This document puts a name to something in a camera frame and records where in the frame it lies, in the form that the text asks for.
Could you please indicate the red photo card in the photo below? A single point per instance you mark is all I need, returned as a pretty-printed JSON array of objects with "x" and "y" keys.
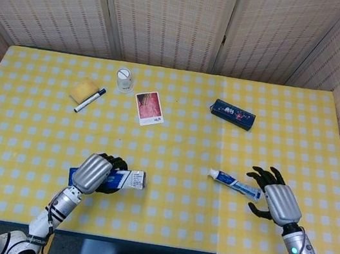
[{"x": 148, "y": 107}]

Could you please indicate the blue white toothpaste carton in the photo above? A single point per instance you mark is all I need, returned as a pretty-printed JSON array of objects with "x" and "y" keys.
[{"x": 133, "y": 179}]

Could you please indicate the blue white toothpaste tube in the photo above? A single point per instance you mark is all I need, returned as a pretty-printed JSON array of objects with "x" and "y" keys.
[{"x": 229, "y": 180}]

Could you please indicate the white marker with blue cap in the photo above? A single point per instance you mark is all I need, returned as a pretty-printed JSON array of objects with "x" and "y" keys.
[{"x": 89, "y": 100}]

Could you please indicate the yellow white checked tablecloth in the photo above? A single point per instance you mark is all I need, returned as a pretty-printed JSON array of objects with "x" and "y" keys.
[{"x": 178, "y": 154}]

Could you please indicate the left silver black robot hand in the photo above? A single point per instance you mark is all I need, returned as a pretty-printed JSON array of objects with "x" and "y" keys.
[{"x": 92, "y": 171}]

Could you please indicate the dark blue pencil case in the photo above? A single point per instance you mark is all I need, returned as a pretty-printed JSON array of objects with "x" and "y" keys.
[{"x": 232, "y": 114}]

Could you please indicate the yellow sticky note pad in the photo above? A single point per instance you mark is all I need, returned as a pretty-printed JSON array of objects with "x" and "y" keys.
[{"x": 82, "y": 89}]

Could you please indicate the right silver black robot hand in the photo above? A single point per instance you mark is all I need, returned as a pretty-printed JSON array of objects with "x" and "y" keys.
[{"x": 282, "y": 204}]

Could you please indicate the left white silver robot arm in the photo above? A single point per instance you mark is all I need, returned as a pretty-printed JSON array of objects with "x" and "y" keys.
[{"x": 64, "y": 204}]

